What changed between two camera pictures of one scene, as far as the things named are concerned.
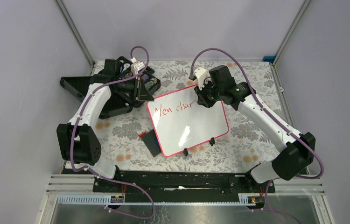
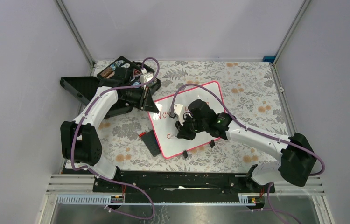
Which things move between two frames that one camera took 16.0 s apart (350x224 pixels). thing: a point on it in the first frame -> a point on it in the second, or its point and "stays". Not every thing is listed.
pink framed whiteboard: (180, 123) stays
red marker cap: (142, 134) stays
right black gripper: (202, 99) -> (183, 131)
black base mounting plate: (182, 185) stays
